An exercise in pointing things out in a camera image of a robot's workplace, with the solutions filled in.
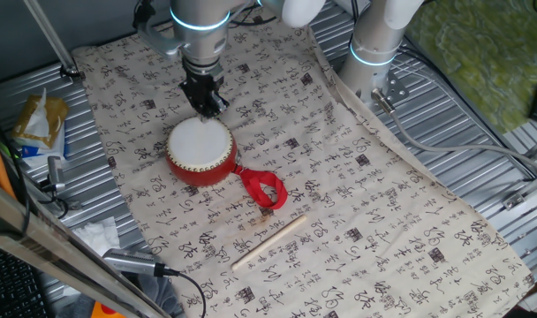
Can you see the aluminium frame pole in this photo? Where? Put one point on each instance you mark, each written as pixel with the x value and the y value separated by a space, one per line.
pixel 52 40

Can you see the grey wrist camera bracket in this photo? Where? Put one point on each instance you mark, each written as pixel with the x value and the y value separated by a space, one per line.
pixel 160 42

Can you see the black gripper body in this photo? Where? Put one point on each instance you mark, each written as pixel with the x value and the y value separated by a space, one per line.
pixel 202 81

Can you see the beige calligraphy print cloth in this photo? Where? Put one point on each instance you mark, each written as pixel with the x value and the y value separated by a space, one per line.
pixel 339 199

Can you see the aluminium bar with bracket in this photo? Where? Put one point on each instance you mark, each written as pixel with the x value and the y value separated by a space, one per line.
pixel 533 185

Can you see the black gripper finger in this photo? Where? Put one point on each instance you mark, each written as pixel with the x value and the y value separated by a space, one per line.
pixel 192 101
pixel 216 103

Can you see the red drum with white skin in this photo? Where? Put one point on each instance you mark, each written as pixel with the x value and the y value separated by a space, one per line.
pixel 200 146

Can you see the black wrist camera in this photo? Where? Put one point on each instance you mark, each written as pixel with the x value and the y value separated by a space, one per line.
pixel 144 13

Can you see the wooden drumstick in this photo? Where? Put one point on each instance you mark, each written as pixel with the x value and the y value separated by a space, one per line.
pixel 268 242

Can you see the orange emergency stop button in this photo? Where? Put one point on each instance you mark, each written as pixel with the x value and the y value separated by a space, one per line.
pixel 103 311

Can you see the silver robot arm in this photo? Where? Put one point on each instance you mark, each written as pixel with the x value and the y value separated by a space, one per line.
pixel 200 40

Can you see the grey depth camera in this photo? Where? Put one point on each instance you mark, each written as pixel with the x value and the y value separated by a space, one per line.
pixel 127 261
pixel 55 172

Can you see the crumpled white tissue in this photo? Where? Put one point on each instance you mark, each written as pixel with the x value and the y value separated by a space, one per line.
pixel 98 236

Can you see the black keyboard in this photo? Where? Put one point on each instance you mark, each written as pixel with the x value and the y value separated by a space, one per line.
pixel 10 287

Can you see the yellow tissue pack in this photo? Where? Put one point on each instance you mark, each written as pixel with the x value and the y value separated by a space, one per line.
pixel 41 123

